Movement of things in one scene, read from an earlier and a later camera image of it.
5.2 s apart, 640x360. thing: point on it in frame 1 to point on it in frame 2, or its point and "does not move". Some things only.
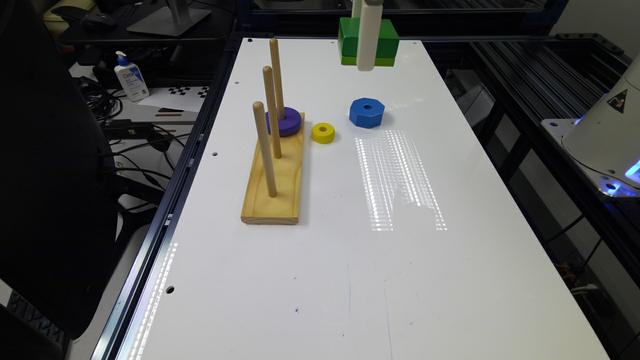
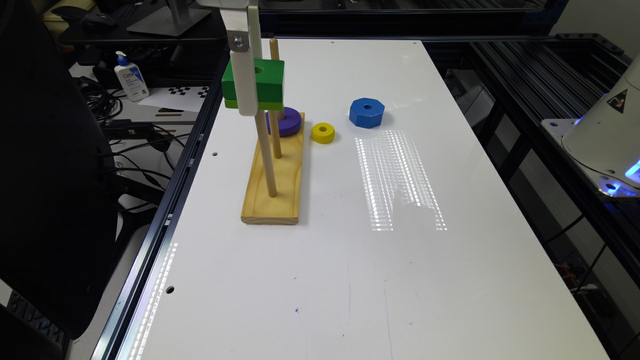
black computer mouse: x=97 y=20 does not move
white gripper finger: x=356 y=9 to x=255 y=32
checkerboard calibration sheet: x=185 y=98 does not move
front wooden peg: x=270 y=176 does not move
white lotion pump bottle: x=131 y=78 does not move
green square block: x=348 y=42 to x=269 y=75
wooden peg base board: x=258 y=206 does not move
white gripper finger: x=369 y=36 to x=236 y=22
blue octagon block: x=366 y=112 does not move
